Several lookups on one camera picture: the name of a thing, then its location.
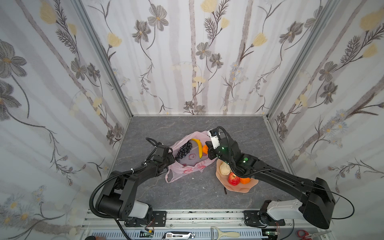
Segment black grape bunch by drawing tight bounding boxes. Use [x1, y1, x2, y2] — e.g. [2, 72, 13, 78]
[175, 141, 193, 162]

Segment beige fake bun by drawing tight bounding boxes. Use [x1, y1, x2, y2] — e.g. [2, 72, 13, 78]
[220, 162, 232, 176]

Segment yellow fake banana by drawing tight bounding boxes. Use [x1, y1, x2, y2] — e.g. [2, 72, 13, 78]
[191, 139, 203, 159]

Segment pink plastic bag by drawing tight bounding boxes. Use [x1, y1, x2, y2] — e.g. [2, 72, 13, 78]
[165, 131, 217, 183]

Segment peach plastic bowl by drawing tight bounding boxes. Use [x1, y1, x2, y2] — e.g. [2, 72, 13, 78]
[216, 160, 259, 194]

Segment cream handled peeler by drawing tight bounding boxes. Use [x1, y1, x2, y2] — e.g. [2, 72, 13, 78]
[211, 227, 240, 240]

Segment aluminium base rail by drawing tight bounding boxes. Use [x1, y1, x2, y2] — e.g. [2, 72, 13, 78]
[78, 209, 322, 240]

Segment white utility knife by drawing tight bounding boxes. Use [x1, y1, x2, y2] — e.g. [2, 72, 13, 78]
[162, 231, 196, 240]

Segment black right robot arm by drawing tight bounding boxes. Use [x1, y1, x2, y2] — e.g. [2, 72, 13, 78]
[206, 139, 355, 229]

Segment orange fake tangerine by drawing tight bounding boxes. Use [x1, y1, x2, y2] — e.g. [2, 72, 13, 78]
[240, 178, 251, 185]

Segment red handled scissors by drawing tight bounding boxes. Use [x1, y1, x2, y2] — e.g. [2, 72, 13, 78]
[297, 230, 331, 240]

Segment small orange fake fruit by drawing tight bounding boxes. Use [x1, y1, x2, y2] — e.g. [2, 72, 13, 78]
[202, 145, 209, 155]

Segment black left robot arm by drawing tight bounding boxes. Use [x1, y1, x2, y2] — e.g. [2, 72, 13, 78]
[89, 138, 175, 223]

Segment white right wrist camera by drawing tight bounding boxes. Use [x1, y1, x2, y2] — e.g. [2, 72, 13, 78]
[209, 128, 220, 149]

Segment red fake apple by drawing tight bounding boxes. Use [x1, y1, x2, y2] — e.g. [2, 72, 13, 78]
[228, 172, 241, 186]

